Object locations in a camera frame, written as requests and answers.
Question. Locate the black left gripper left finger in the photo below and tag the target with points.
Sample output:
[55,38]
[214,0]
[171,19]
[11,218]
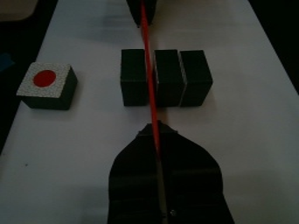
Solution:
[134,180]

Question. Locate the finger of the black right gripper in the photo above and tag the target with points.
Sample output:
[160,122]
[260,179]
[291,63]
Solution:
[134,10]

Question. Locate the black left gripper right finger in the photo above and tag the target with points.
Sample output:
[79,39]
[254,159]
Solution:
[194,186]

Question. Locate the black toy sushi piece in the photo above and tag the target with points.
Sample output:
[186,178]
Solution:
[134,78]
[170,78]
[196,78]

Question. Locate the sushi piece red dot face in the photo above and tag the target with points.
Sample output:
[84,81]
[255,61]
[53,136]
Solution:
[47,84]

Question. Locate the white cutting mat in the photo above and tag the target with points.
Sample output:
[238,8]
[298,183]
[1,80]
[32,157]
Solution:
[240,116]

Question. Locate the beige flat object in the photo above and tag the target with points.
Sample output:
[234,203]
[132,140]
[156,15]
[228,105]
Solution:
[15,8]

